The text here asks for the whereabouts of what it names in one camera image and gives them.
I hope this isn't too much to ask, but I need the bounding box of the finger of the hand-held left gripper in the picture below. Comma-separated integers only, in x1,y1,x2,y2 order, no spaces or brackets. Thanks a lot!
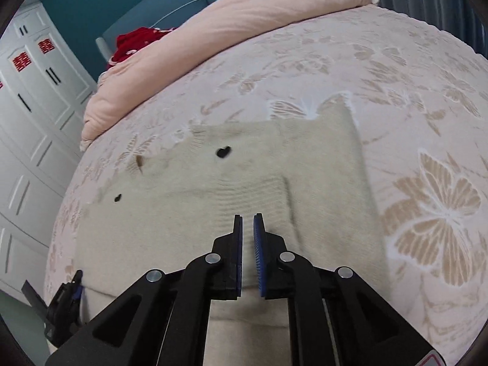
70,270,84,303
22,280,49,315

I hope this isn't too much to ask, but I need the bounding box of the grey blue curtain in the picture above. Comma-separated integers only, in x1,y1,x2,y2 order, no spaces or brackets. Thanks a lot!
343,0,488,59

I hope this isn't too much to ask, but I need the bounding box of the pink duvet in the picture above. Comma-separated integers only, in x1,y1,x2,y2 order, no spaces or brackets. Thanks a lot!
80,0,380,152

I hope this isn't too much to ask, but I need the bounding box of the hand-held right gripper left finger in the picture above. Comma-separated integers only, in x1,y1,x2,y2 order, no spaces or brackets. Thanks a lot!
45,214,244,366

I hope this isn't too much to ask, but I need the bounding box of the red pillow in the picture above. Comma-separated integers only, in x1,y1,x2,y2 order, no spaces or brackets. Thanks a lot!
110,27,177,66

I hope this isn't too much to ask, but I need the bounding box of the cream knit sweater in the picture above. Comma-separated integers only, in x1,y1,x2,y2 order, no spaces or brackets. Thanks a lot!
74,93,390,366

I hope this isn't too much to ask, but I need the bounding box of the blue padded headboard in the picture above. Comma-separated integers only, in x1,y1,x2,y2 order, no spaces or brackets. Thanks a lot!
95,0,332,73

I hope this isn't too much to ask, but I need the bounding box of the white wardrobe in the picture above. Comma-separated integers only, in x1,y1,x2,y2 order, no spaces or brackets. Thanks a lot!
0,2,98,307

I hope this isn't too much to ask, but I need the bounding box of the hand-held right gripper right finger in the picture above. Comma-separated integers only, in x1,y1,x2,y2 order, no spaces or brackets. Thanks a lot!
253,213,447,366

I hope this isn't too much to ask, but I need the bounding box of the pink butterfly blanket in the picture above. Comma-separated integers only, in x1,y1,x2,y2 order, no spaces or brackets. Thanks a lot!
43,2,488,366

